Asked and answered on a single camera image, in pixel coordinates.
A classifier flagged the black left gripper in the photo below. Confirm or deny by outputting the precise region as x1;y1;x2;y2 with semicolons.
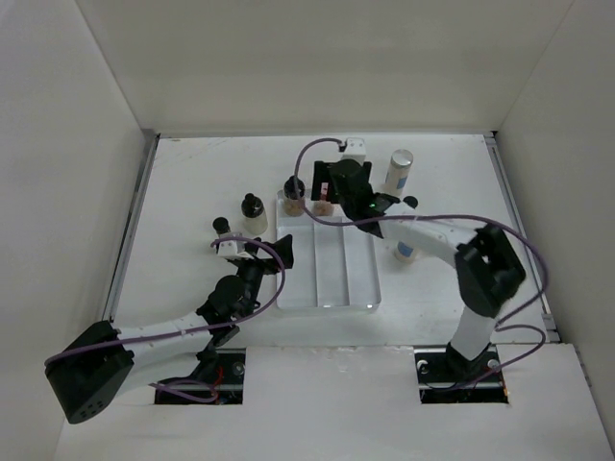
234;234;292;319

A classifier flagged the sugar jar with black cap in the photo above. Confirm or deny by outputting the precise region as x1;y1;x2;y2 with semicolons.
240;193;268;235

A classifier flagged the pink lid spice jar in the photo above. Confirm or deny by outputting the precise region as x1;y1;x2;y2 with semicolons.
312;182;334;217

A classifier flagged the brown lump jar black cap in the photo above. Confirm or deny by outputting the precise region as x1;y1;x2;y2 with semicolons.
283;176;305;217

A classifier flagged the white bead bottle silver lid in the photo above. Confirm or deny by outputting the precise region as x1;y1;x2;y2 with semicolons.
384;149;414;196

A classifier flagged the small black cap spice bottle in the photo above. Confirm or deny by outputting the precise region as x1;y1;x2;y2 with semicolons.
403;196;419;209

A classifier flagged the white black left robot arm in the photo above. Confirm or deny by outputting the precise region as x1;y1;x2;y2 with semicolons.
45;217;294;425

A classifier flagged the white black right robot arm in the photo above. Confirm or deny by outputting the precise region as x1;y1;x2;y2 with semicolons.
312;158;526;381

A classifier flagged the white plastic organizer tray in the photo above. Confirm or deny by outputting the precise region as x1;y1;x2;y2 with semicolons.
276;191;381;316

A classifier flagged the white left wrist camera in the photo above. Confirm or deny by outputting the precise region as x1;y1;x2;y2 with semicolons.
211;232;246;260

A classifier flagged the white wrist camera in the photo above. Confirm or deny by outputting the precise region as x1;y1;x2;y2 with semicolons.
338;137;366;164
211;232;246;260

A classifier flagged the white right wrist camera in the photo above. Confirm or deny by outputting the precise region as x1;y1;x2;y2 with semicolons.
338;137;366;164

